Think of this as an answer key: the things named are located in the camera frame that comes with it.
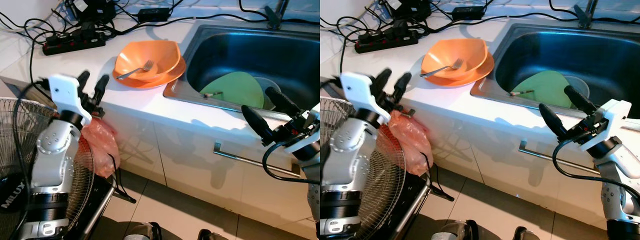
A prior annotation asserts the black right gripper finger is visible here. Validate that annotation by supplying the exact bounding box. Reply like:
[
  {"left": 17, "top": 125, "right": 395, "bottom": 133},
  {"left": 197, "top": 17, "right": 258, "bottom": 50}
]
[
  {"left": 241, "top": 104, "right": 275, "bottom": 147},
  {"left": 564, "top": 85, "right": 598, "bottom": 115},
  {"left": 264, "top": 86, "right": 303, "bottom": 118},
  {"left": 538, "top": 102, "right": 571, "bottom": 141}
]

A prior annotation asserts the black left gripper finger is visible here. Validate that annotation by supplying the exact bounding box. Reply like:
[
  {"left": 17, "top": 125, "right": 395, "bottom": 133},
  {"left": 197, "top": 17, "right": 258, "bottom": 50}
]
[
  {"left": 77, "top": 70, "right": 92, "bottom": 96},
  {"left": 94, "top": 75, "right": 111, "bottom": 103},
  {"left": 392, "top": 72, "right": 413, "bottom": 103},
  {"left": 372, "top": 68, "right": 393, "bottom": 93}
]

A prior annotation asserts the metal fork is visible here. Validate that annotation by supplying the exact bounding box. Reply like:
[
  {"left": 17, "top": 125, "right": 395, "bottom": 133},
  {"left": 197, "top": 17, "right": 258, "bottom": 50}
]
[
  {"left": 420, "top": 58, "right": 465, "bottom": 79},
  {"left": 116, "top": 59, "right": 155, "bottom": 81}
]

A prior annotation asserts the orange plastic bowl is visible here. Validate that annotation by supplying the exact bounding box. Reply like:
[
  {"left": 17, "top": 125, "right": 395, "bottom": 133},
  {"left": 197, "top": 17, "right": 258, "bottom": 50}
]
[
  {"left": 421, "top": 38, "right": 489, "bottom": 82},
  {"left": 114, "top": 40, "right": 182, "bottom": 83}
]

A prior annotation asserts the white kitchen cabinet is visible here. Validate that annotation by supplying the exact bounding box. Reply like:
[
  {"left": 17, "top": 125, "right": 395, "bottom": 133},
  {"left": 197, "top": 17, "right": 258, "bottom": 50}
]
[
  {"left": 0, "top": 75, "right": 321, "bottom": 240},
  {"left": 320, "top": 75, "right": 640, "bottom": 236}
]

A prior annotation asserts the clear plastic bowl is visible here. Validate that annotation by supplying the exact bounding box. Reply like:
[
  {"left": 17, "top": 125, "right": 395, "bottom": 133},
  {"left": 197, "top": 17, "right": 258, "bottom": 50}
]
[
  {"left": 565, "top": 75, "right": 592, "bottom": 101},
  {"left": 252, "top": 76, "right": 283, "bottom": 112}
]

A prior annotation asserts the green plastic plate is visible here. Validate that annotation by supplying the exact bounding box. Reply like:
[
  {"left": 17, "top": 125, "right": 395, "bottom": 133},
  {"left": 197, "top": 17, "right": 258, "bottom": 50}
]
[
  {"left": 199, "top": 71, "right": 265, "bottom": 110},
  {"left": 509, "top": 70, "right": 573, "bottom": 108}
]

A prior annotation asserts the black power strip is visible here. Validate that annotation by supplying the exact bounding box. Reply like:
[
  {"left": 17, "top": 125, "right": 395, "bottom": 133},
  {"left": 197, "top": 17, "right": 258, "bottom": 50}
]
[
  {"left": 42, "top": 31, "right": 107, "bottom": 56},
  {"left": 354, "top": 29, "right": 420, "bottom": 54}
]

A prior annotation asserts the stainless steel sink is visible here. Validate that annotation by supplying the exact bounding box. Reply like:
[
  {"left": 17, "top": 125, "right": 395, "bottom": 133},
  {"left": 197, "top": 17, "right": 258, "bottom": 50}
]
[
  {"left": 470, "top": 22, "right": 640, "bottom": 121},
  {"left": 163, "top": 24, "right": 321, "bottom": 123}
]

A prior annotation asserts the orange plastic plate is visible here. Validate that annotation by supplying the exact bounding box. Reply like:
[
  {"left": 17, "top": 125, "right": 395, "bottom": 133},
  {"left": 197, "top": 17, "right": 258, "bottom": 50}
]
[
  {"left": 112, "top": 57, "right": 187, "bottom": 90},
  {"left": 419, "top": 52, "right": 496, "bottom": 88}
]

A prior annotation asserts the black charger block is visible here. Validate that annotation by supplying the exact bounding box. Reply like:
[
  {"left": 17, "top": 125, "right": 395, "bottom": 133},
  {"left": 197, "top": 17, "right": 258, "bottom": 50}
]
[
  {"left": 382, "top": 0, "right": 432, "bottom": 22},
  {"left": 67, "top": 0, "right": 117, "bottom": 23}
]

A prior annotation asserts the dark metal faucet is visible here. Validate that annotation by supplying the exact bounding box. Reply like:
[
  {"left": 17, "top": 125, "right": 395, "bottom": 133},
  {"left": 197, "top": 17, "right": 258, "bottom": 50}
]
[
  {"left": 265, "top": 0, "right": 291, "bottom": 29},
  {"left": 573, "top": 0, "right": 598, "bottom": 28}
]

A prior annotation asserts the black power adapter brick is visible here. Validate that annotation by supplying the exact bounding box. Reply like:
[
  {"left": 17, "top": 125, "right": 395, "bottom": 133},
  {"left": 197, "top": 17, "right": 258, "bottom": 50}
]
[
  {"left": 137, "top": 7, "right": 171, "bottom": 22},
  {"left": 451, "top": 6, "right": 485, "bottom": 21}
]

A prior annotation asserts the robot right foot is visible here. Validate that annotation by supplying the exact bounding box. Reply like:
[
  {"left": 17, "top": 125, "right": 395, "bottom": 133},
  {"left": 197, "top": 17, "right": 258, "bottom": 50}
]
[
  {"left": 197, "top": 229, "right": 231, "bottom": 240},
  {"left": 510, "top": 227, "right": 541, "bottom": 240}
]

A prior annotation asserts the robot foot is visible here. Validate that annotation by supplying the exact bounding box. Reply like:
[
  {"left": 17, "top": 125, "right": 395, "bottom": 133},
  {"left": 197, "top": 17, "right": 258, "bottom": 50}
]
[
  {"left": 510, "top": 227, "right": 541, "bottom": 240},
  {"left": 197, "top": 229, "right": 231, "bottom": 240},
  {"left": 122, "top": 221, "right": 163, "bottom": 240},
  {"left": 432, "top": 220, "right": 478, "bottom": 240}
]

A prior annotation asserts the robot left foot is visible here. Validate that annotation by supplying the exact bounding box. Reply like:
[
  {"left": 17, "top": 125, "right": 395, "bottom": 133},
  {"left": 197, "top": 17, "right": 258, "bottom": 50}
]
[
  {"left": 122, "top": 221, "right": 163, "bottom": 240},
  {"left": 432, "top": 220, "right": 478, "bottom": 240}
]

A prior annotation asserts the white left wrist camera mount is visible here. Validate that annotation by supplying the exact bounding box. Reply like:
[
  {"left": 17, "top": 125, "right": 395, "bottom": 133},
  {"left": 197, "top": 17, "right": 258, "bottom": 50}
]
[
  {"left": 48, "top": 74, "right": 93, "bottom": 125},
  {"left": 340, "top": 71, "right": 392, "bottom": 126}
]

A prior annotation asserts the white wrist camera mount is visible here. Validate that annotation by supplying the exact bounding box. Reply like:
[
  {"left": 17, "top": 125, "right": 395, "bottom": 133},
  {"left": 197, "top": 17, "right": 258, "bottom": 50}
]
[
  {"left": 48, "top": 74, "right": 93, "bottom": 125},
  {"left": 282, "top": 107, "right": 321, "bottom": 151},
  {"left": 580, "top": 99, "right": 632, "bottom": 152},
  {"left": 340, "top": 71, "right": 392, "bottom": 126}
]

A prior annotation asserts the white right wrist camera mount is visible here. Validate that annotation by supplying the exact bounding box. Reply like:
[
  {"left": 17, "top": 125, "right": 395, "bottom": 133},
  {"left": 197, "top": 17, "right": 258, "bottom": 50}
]
[
  {"left": 282, "top": 107, "right": 321, "bottom": 151},
  {"left": 580, "top": 99, "right": 632, "bottom": 152}
]

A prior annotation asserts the metal cabinet bar handle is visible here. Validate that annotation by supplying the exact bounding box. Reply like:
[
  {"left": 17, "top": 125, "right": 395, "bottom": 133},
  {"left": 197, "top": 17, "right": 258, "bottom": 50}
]
[
  {"left": 213, "top": 142, "right": 301, "bottom": 178},
  {"left": 518, "top": 140, "right": 601, "bottom": 176}
]

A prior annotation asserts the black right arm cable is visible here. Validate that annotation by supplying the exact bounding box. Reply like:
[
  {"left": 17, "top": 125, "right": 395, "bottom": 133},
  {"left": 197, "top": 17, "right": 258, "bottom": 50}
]
[
  {"left": 551, "top": 137, "right": 640, "bottom": 193},
  {"left": 262, "top": 142, "right": 321, "bottom": 186}
]

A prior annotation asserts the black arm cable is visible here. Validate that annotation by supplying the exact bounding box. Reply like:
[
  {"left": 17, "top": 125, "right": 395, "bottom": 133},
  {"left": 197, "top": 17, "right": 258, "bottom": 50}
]
[
  {"left": 551, "top": 137, "right": 640, "bottom": 193},
  {"left": 262, "top": 142, "right": 321, "bottom": 186},
  {"left": 12, "top": 80, "right": 53, "bottom": 191}
]

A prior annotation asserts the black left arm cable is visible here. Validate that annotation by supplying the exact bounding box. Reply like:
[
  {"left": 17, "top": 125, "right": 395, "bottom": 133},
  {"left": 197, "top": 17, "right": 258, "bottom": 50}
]
[{"left": 12, "top": 80, "right": 53, "bottom": 191}]

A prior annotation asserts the wire grille standing fan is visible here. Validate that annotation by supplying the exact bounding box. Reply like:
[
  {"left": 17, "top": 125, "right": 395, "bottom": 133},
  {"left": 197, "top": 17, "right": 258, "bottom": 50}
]
[
  {"left": 320, "top": 97, "right": 456, "bottom": 240},
  {"left": 0, "top": 97, "right": 137, "bottom": 240}
]

